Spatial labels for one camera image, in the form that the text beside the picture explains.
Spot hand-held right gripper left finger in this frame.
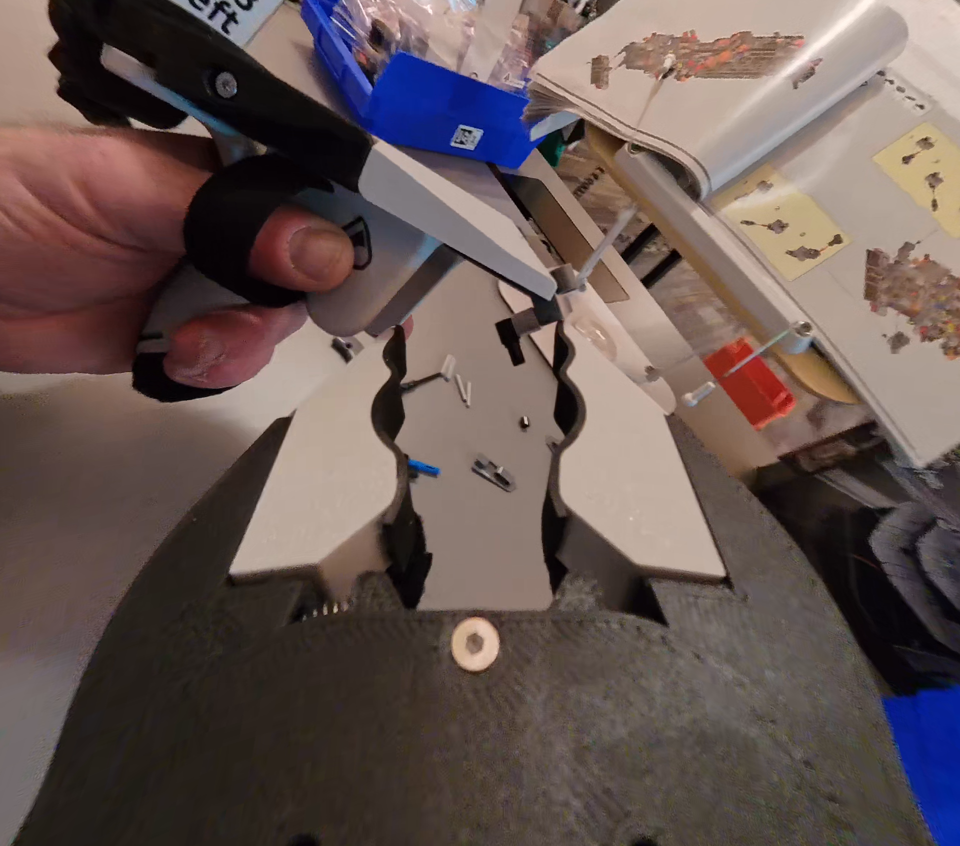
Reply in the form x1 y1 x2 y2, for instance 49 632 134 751
227 324 435 610

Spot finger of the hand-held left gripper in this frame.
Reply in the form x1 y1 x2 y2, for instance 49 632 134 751
357 139 561 301

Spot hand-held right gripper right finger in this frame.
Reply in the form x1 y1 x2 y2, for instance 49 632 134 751
541 319 729 595

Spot grey lego panel piece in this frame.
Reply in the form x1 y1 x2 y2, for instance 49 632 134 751
471 456 518 493

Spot lego instruction booklet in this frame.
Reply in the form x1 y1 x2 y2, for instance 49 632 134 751
523 0 960 469

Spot person's left hand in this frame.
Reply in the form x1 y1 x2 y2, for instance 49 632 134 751
0 124 357 391

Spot blue plastic bin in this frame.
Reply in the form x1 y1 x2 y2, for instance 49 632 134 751
882 690 960 846
301 0 554 172

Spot red plastic bin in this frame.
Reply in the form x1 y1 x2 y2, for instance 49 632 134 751
703 338 798 432

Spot clear plastic bags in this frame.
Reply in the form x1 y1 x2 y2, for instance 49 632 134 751
333 0 588 95

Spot clear acrylic book stand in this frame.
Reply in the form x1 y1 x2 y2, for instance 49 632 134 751
577 126 865 412

